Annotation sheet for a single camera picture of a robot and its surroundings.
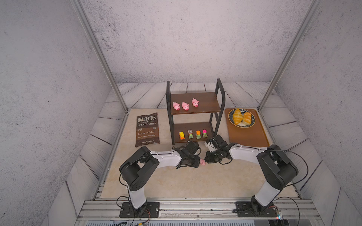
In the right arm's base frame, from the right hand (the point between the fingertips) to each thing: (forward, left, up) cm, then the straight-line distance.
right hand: (205, 160), depth 91 cm
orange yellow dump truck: (+15, +15, +6) cm, 22 cm away
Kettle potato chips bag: (+22, +41, +2) cm, 47 cm away
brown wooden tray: (+21, -38, -3) cm, 44 cm away
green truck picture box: (+16, +9, +6) cm, 20 cm away
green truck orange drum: (+16, +4, +6) cm, 17 cm away
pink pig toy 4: (-2, +2, +1) cm, 3 cm away
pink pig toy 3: (+17, +7, +34) cm, 38 cm away
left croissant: (+33, -26, +5) cm, 42 cm away
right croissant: (+32, -33, +4) cm, 46 cm away
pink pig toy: (+14, +17, +34) cm, 41 cm away
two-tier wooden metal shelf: (+37, +6, +1) cm, 37 cm away
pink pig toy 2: (+14, +12, +34) cm, 39 cm away
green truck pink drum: (+17, 0, +5) cm, 18 cm away
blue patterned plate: (+28, -29, 0) cm, 41 cm away
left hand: (-3, +3, 0) cm, 4 cm away
